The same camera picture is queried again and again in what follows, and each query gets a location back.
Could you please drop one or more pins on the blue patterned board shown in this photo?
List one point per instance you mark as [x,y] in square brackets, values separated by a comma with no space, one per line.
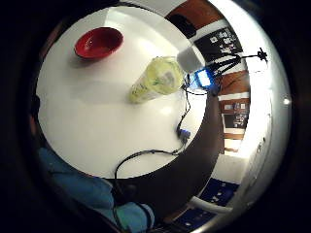
[210,204]

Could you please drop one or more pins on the device with blue screen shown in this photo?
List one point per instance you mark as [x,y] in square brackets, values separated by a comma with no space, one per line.
[202,78]

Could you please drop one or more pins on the the person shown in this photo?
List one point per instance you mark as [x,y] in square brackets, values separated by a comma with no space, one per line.
[97,191]

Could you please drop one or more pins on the red bowl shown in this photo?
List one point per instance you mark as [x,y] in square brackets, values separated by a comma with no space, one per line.
[98,42]

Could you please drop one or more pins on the black poster with white print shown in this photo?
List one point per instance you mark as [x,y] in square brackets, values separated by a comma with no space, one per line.
[220,42]

